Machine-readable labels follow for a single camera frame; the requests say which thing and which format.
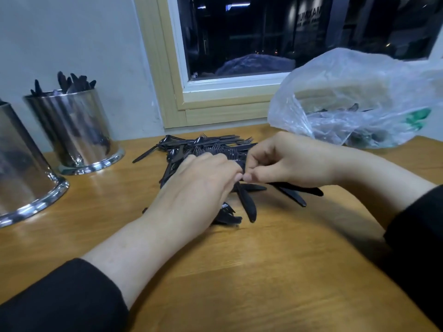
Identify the person's right hand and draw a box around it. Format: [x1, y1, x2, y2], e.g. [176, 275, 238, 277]
[242, 131, 347, 190]

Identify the person's left hand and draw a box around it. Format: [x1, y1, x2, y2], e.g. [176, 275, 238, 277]
[147, 152, 245, 238]

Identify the pile of black plastic cutlery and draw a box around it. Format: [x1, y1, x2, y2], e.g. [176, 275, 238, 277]
[133, 133, 325, 227]

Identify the bunch of black knives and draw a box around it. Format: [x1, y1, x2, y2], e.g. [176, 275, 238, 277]
[29, 71, 98, 98]

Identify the person's right forearm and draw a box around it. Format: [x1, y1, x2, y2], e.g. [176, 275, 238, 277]
[332, 150, 443, 322]

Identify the person's left forearm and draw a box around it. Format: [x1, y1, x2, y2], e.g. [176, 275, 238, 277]
[0, 214, 181, 332]

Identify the clear plastic bag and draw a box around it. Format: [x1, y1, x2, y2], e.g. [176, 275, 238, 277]
[268, 48, 443, 150]

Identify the dark parked car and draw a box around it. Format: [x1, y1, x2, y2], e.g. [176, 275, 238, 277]
[216, 53, 297, 77]

